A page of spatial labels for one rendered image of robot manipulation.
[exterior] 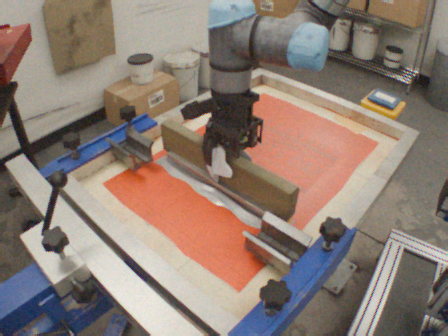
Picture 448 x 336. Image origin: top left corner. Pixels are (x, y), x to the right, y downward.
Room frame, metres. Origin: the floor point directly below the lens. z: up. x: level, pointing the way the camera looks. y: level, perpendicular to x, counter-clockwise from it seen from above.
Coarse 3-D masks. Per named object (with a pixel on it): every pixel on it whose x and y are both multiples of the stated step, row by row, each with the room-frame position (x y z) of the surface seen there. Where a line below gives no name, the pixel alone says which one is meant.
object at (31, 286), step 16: (32, 272) 0.28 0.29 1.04; (0, 288) 0.25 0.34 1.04; (16, 288) 0.25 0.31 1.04; (32, 288) 0.25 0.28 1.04; (48, 288) 0.26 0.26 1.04; (0, 304) 0.22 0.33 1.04; (16, 304) 0.22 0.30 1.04; (32, 304) 0.23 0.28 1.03; (0, 320) 0.19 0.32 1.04; (16, 320) 0.21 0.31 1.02; (32, 320) 0.22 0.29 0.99
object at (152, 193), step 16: (272, 96) 1.02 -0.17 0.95; (272, 112) 0.91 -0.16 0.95; (288, 112) 0.92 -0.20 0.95; (304, 112) 0.92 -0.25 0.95; (128, 176) 0.62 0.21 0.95; (144, 176) 0.62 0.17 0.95; (160, 176) 0.62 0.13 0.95; (112, 192) 0.57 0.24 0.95; (128, 192) 0.57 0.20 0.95; (144, 192) 0.57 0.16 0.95; (160, 192) 0.57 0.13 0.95; (176, 192) 0.57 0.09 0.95; (192, 192) 0.57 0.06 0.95; (128, 208) 0.52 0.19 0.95; (144, 208) 0.52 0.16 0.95; (160, 208) 0.52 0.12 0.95; (176, 208) 0.52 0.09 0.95; (160, 224) 0.48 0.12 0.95
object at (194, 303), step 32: (320, 96) 0.96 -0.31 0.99; (160, 128) 0.79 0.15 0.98; (384, 128) 0.81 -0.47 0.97; (96, 160) 0.64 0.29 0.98; (384, 160) 0.64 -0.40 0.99; (64, 192) 0.53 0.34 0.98; (96, 224) 0.44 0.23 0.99; (352, 224) 0.44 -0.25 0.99; (128, 256) 0.37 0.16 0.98; (160, 256) 0.37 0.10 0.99; (160, 288) 0.31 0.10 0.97; (192, 288) 0.31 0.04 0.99; (192, 320) 0.26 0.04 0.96; (224, 320) 0.25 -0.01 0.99
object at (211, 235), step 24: (312, 120) 0.87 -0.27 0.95; (336, 144) 0.75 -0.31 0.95; (360, 144) 0.75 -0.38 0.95; (336, 168) 0.65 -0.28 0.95; (312, 192) 0.57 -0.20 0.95; (336, 192) 0.57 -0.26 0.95; (192, 216) 0.50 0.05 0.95; (216, 216) 0.50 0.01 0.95; (312, 216) 0.49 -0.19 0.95; (192, 240) 0.43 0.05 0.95; (216, 240) 0.44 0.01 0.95; (240, 240) 0.44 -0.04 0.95; (216, 264) 0.38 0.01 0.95; (240, 264) 0.38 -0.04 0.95; (264, 264) 0.38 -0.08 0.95; (240, 288) 0.33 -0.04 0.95
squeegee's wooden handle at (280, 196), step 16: (176, 128) 0.67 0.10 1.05; (176, 144) 0.66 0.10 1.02; (192, 144) 0.62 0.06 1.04; (192, 160) 0.62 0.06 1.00; (240, 160) 0.55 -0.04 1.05; (240, 176) 0.53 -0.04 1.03; (256, 176) 0.51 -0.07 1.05; (272, 176) 0.50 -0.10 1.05; (256, 192) 0.51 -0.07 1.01; (272, 192) 0.48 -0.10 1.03; (288, 192) 0.46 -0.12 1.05; (272, 208) 0.48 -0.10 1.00; (288, 208) 0.46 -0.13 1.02
